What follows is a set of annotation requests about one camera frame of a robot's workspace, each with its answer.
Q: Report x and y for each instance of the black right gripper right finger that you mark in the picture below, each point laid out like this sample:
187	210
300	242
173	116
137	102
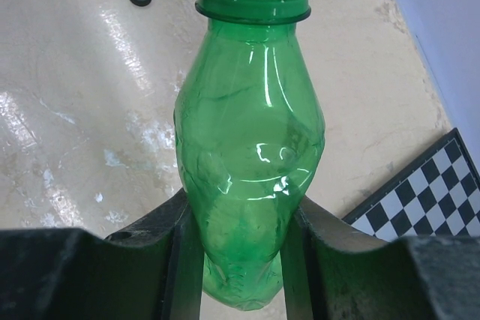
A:
333	271

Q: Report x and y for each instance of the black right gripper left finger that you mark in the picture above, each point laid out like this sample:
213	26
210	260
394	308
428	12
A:
151	269

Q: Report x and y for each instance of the green plastic bottle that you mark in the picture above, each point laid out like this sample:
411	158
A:
249	136

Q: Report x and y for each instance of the black white chessboard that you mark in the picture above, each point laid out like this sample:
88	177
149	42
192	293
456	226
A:
436	194

